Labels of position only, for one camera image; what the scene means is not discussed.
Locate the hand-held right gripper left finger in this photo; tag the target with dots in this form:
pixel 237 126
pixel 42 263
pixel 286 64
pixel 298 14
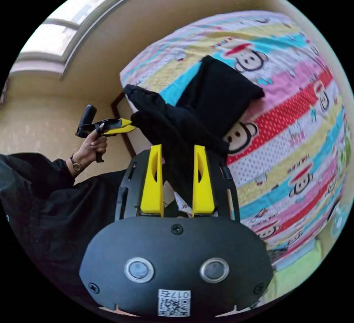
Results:
pixel 151 190

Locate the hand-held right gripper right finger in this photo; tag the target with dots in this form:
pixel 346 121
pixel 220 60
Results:
pixel 203 190

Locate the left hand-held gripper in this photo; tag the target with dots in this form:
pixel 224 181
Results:
pixel 95 130

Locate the black pants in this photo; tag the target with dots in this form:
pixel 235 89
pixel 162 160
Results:
pixel 193 118

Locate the person's left forearm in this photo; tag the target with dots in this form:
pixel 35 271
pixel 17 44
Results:
pixel 74 166

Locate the person's left hand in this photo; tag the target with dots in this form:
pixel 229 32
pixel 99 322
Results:
pixel 92 147

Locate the bed with printed striped sheet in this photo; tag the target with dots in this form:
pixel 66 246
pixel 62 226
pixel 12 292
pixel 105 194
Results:
pixel 290 134

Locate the window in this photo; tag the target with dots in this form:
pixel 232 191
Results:
pixel 72 21

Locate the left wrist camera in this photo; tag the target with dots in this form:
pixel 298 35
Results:
pixel 88 116

